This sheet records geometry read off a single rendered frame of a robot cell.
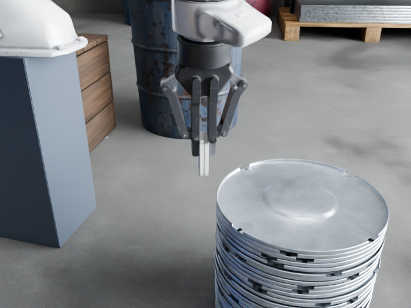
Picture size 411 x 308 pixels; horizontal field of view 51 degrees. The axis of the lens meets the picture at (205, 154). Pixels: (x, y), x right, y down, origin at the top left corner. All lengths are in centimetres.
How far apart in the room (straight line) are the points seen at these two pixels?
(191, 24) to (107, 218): 71
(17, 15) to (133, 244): 55
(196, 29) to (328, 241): 37
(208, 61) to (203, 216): 63
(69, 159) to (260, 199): 49
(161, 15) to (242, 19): 90
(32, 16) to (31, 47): 6
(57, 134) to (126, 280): 35
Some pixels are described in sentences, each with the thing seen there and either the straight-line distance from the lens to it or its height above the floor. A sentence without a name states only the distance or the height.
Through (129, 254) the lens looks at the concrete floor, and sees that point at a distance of 103.
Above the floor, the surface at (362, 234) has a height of 24.
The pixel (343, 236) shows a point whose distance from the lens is 70.
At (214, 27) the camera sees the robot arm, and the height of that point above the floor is 56.
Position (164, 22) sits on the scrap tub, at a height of 41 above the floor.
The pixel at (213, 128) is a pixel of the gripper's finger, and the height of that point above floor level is 39.
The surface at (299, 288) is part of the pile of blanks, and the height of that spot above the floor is 18.
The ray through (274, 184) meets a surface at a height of 25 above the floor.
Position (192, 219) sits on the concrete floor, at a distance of 113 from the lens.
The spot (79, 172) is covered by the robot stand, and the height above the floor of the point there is 14.
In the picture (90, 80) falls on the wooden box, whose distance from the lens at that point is 148.
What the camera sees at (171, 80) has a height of 47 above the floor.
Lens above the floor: 65
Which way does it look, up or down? 27 degrees down
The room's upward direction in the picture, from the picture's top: straight up
